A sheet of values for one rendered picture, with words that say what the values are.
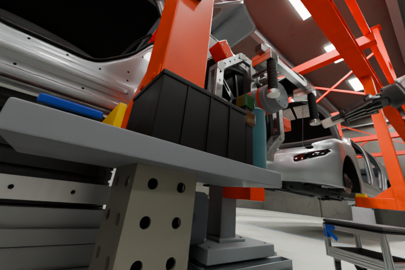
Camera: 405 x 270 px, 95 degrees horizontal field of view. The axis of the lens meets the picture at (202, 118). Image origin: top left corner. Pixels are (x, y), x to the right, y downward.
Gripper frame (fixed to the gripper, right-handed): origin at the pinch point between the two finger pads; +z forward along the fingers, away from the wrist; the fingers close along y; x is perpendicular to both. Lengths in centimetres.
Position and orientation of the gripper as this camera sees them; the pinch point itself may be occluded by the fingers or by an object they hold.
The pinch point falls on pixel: (332, 120)
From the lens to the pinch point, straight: 86.0
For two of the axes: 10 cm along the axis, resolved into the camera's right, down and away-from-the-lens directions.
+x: 0.8, 8.2, -5.6
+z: -6.9, 4.6, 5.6
